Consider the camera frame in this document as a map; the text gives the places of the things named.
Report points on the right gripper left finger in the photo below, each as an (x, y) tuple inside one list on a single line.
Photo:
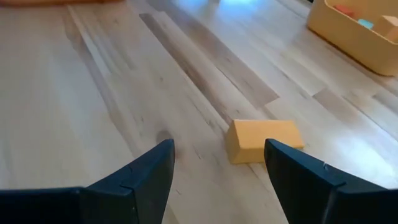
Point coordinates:
[(124, 205)]

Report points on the yellow plastic bin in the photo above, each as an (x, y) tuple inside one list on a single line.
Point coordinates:
[(342, 40)]

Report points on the small teal block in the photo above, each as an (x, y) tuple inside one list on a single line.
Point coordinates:
[(365, 24)]

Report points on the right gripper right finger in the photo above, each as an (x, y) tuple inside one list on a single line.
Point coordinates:
[(311, 202)]

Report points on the medium orange-yellow block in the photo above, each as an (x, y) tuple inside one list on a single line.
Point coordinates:
[(261, 137)]

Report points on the small orange-red block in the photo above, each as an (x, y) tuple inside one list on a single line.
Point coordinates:
[(345, 11)]

